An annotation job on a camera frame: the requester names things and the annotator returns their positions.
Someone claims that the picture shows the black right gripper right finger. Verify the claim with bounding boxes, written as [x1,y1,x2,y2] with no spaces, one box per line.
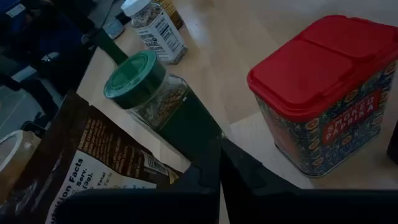
[220,138,398,224]

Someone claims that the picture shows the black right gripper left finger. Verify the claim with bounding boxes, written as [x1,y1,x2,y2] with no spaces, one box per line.
[51,138,222,224]

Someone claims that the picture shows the orange brown taco seasoning pouch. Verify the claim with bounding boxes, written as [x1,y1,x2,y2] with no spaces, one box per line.
[6,90,183,224]

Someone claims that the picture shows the smoked paprika tin red lid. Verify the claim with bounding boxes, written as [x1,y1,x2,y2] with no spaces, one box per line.
[246,14,398,178]

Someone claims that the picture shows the glass spice jar green lid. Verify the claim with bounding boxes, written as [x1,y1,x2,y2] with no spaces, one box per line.
[103,49,225,164]

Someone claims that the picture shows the bagel seasoning jar white lid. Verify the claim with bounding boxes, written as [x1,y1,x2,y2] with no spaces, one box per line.
[120,0,188,65]

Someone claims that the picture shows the chili onion jar yellow lid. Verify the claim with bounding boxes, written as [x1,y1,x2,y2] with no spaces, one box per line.
[154,0,184,30]

